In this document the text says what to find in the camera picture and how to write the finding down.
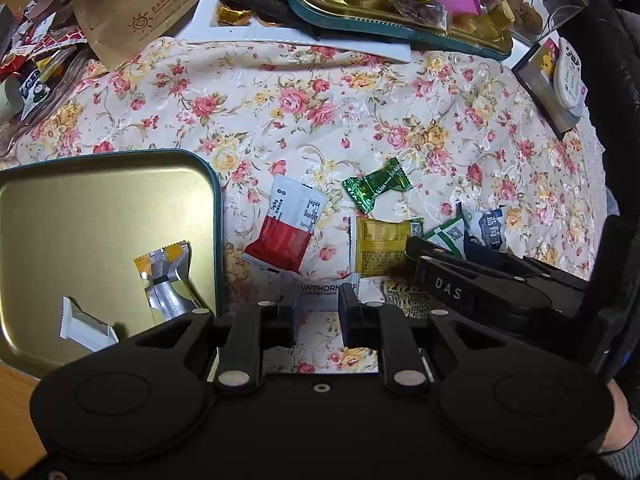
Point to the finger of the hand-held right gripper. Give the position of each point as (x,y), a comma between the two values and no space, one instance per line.
(450,251)
(445,285)

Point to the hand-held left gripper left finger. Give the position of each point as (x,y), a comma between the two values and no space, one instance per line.
(279,327)

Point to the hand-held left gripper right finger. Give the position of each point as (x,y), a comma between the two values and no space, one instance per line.
(357,327)

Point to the green white snack packet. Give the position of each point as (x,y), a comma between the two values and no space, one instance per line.
(445,232)

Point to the white dark blue snack packet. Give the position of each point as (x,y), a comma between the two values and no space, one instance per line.
(487,227)

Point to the brown patterned snack packet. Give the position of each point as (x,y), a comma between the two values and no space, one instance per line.
(402,300)

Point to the white lettered strip packet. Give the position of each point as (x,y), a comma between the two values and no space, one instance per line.
(320,292)

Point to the red white snack packet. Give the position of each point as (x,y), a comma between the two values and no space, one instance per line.
(280,240)

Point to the plain white snack packet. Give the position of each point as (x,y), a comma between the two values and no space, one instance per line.
(87,327)

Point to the gold tin tray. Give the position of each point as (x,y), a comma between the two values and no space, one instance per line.
(80,230)

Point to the person's right forearm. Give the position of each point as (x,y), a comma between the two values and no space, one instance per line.
(625,420)

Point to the olive yellow snack packet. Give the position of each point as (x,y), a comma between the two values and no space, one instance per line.
(382,245)

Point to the green wrapped candy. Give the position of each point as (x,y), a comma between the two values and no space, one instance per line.
(380,182)

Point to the yellow silver snack packet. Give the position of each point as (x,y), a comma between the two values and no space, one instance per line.
(167,280)

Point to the floral tablecloth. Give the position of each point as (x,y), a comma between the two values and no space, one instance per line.
(300,125)

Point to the white oval container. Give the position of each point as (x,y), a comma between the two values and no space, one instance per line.
(570,72)

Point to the white rectangular tray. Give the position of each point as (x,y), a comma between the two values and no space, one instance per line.
(350,47)

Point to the clear packet of brown snack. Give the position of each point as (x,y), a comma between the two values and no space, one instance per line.
(417,7)

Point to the green rimmed candy tin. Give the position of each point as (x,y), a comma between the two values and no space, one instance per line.
(350,22)

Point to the clear plastic cookie jar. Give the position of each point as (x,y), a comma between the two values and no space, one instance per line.
(540,0)

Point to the long dark snack packet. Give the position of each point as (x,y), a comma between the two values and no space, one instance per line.
(265,2)

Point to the gold foil candy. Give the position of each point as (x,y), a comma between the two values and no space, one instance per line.
(233,15)

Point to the glass dish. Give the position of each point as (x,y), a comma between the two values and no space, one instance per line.
(10,135)

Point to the brown paper bag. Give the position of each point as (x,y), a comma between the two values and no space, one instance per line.
(140,5)

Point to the pile of mixed snack packets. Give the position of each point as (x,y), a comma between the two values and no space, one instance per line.
(45,50)

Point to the grey cardboard box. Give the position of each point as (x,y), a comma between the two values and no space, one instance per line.
(7,30)

